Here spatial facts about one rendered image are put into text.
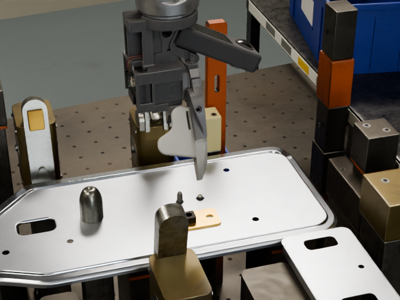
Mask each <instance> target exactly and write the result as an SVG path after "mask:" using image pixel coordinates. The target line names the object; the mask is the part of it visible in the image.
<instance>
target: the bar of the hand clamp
mask: <svg viewBox="0 0 400 300"><path fill-rule="evenodd" d="M160 113H161V115H162V120H160V121H161V123H162V125H163V129H164V130H168V124H167V123H166V118H165V111H163V112H160ZM143 115H144V119H145V132H146V133H148V132H151V128H150V119H149V112H144V113H143Z"/></svg>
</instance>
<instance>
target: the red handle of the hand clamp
mask: <svg viewBox="0 0 400 300"><path fill-rule="evenodd" d="M149 119H150V122H151V123H152V124H154V123H159V122H160V120H162V115H161V113H159V112H156V113H152V112H149Z"/></svg>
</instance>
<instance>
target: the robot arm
mask: <svg viewBox="0 0 400 300"><path fill-rule="evenodd" d="M198 5H199V0H135V7H136V8H137V10H128V11H123V27H124V44H125V51H123V65H124V82H125V88H126V89H128V90H129V96H130V99H131V100H132V102H133V105H134V104H135V105H136V108H137V113H138V114H140V113H147V112H152V113H159V112H163V111H165V118H166V123H167V124H169V123H172V127H171V130H170V131H169V132H167V133H166V134H165V135H163V136H161V137H160V138H159V140H158V150H159V151H160V153H162V154H163V155H169V156H176V157H187V158H193V160H194V167H195V174H196V180H197V181H198V180H202V179H203V176H204V173H205V170H206V167H207V153H208V148H207V124H206V116H205V106H204V99H203V96H202V82H201V72H200V69H199V65H198V64H197V62H198V61H199V56H198V54H197V53H199V54H202V55H205V56H207V57H210V58H213V59H215V60H218V61H221V62H223V63H226V64H229V65H230V66H232V67H233V68H237V69H243V70H245V71H248V72H250V73H253V72H255V71H256V69H257V67H258V65H259V63H260V61H261V55H260V54H259V53H258V52H257V51H256V50H255V49H254V47H253V46H252V45H251V44H250V43H249V42H248V41H247V40H244V39H236V38H234V37H231V36H228V35H225V34H224V33H220V32H218V31H216V30H213V29H210V28H208V27H205V26H202V25H200V24H197V23H196V22H197V21H198ZM182 101H185V102H186V105H187V107H183V106H181V105H182Z"/></svg>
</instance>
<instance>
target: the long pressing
mask: <svg viewBox="0 0 400 300"><path fill-rule="evenodd" d="M224 169H229V170H230V171H228V172H225V171H223V170H224ZM86 186H94V187H96V188H97V189H98V190H99V191H100V193H101V196H102V202H103V211H104V217H103V219H102V220H101V221H100V222H98V223H92V224H89V223H84V222H83V221H81V219H80V207H79V197H80V193H81V191H82V190H83V188H85V187H86ZM178 191H181V192H182V195H183V201H184V203H182V204H181V205H182V206H183V208H184V210H185V211H196V210H203V209H207V208H214V209H215V210H216V212H217V214H218V216H219V218H220V220H221V224H220V225H218V226H211V227H204V228H200V229H194V230H188V237H187V248H189V249H192V250H194V251H195V253H196V256H197V257H198V260H205V259H209V258H215V257H221V256H225V255H231V254H237V253H241V252H247V251H253V250H257V249H263V248H269V247H272V246H279V245H282V239H284V238H286V237H289V236H296V235H302V234H306V233H312V232H318V231H322V230H328V229H334V228H336V227H337V222H338V220H337V216H336V214H335V213H334V212H333V210H332V209H331V207H330V206H329V205H328V203H327V202H326V201H325V199H324V198H323V197H322V195H321V194H320V192H319V191H318V190H317V188H316V187H315V186H314V184H313V183H312V181H311V180H310V179H309V177H308V176H307V175H306V174H305V172H304V170H303V169H302V168H301V166H300V165H299V164H298V162H297V161H296V160H295V159H294V157H293V156H291V155H290V154H289V153H288V152H287V151H285V150H284V149H282V148H278V147H263V148H256V149H249V150H244V151H237V152H229V153H225V154H218V155H210V156H207V167H206V170H205V173H204V176H203V179H202V180H198V181H197V180H196V174H195V167H194V160H193V158H192V159H187V160H180V161H173V162H165V163H161V164H154V165H146V166H142V167H135V168H127V169H123V170H116V171H108V172H104V173H96V174H90V175H85V176H78V177H71V178H66V179H59V180H51V181H47V182H40V183H34V184H31V185H28V186H25V187H23V188H21V189H20V190H18V191H17V192H16V193H15V194H13V195H12V196H11V197H10V198H8V199H7V200H6V201H5V202H3V203H2V204H1V205H0V285H4V286H19V287H27V288H55V287H59V286H65V285H72V284H75V283H81V282H87V281H91V280H97V279H103V278H107V277H113V276H119V275H123V274H129V273H135V272H139V271H145V270H148V267H149V257H150V256H151V255H153V254H154V225H155V213H156V211H157V209H159V208H160V207H161V206H163V205H165V204H170V203H176V201H177V193H178ZM199 194H201V195H202V196H203V198H204V200H202V201H198V200H196V198H197V197H198V195H199ZM253 218H258V219H259V220H258V221H253V220H252V219H253ZM45 220H52V221H53V222H54V224H55V229H54V230H52V231H49V232H42V233H36V234H32V235H24V236H23V235H20V234H18V229H17V228H18V226H19V225H22V224H27V223H34V222H38V221H45ZM68 240H73V241H74V242H73V243H67V241H68ZM4 251H9V252H10V253H9V254H7V255H3V254H2V253H3V252H4Z"/></svg>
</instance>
